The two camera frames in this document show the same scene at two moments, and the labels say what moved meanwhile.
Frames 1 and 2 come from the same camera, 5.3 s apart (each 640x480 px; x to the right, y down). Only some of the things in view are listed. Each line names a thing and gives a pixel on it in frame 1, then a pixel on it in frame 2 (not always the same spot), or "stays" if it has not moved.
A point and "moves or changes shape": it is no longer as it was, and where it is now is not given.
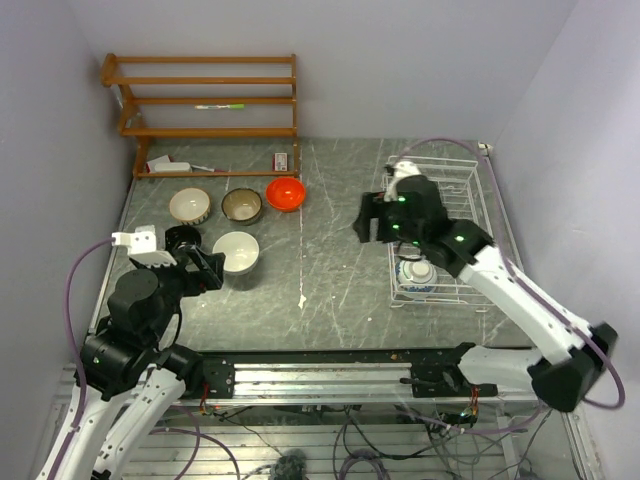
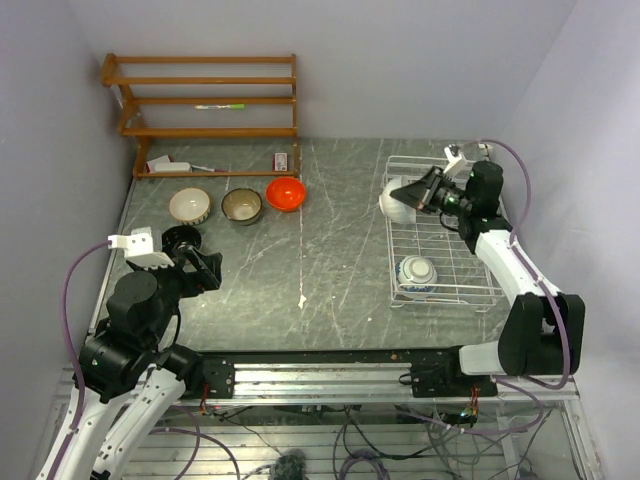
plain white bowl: (241, 252) moves or changes shape
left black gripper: (208, 274) stays
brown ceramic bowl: (242, 206) stays
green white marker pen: (221, 106) stays
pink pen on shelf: (216, 170) stays
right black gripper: (373, 206) → (422, 190)
